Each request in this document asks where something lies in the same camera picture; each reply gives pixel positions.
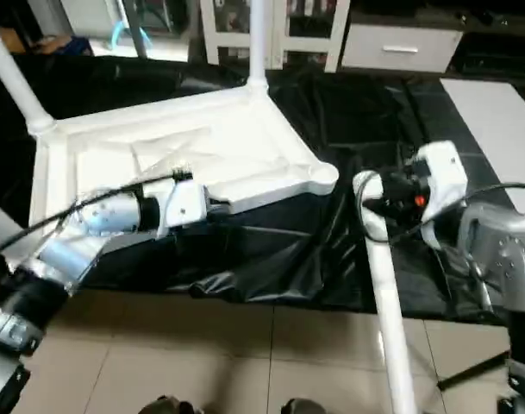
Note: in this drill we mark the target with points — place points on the black work mat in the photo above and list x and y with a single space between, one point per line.
357 250

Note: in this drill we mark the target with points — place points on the white plastic table leg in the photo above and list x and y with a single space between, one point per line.
16 78
256 43
383 276

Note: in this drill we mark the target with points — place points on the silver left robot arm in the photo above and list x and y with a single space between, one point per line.
64 259

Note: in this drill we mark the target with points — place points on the black stand leg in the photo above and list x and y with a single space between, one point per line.
473 371

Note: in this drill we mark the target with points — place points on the white low drawer unit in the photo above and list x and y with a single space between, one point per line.
400 47

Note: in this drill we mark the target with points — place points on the dark robot foot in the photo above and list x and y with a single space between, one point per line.
303 407
171 406

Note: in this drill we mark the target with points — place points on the white plastic table top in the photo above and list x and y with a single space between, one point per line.
202 155

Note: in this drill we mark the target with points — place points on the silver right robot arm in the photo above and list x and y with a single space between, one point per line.
503 259

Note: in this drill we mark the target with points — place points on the white sheet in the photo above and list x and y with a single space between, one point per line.
495 129

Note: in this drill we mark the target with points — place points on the dark robot right foot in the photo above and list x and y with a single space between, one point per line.
303 407

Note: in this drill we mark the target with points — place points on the white glass-door cabinet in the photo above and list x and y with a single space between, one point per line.
279 30

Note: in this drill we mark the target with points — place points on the grey metal pole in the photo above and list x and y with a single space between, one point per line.
133 26

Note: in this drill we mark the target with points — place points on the dark robot left foot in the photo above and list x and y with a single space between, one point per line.
171 406

